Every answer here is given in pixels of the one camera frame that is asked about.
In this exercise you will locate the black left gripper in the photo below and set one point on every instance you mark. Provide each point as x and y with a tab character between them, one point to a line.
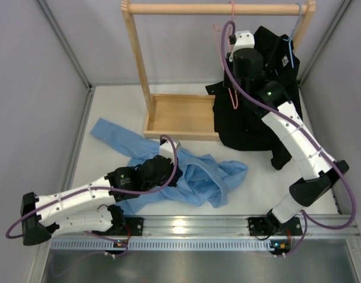
179	174

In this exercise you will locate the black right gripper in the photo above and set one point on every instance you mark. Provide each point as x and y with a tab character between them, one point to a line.
230	64

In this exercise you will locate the light blue shirt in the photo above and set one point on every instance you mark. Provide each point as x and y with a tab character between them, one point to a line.
203	179

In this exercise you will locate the pink wire hanger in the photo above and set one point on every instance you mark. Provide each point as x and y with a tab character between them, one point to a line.
218	31

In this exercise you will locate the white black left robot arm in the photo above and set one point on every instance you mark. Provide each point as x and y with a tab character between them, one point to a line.
93	207

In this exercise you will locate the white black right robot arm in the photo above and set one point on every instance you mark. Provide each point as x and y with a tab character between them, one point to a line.
270	102

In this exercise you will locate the black shirt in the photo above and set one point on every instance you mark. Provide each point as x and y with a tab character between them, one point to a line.
241	129

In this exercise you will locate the wooden clothes rack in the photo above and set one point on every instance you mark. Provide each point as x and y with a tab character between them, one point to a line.
190	116

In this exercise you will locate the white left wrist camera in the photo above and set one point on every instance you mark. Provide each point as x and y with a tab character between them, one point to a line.
166	149

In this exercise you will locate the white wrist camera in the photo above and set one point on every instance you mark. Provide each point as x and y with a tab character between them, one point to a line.
240	40
166	149

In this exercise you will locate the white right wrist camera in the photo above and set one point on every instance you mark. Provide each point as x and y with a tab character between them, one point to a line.
240	40

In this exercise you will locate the blue wire hanger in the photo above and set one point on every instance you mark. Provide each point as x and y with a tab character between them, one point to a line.
284	57

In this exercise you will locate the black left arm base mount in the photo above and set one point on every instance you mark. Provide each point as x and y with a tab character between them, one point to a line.
133	227

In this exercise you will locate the slotted grey cable duct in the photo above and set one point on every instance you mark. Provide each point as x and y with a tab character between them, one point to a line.
164	245

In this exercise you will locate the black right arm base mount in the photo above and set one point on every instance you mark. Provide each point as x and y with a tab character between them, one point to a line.
263	227

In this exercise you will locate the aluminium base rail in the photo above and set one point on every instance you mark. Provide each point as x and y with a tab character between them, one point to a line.
200	227

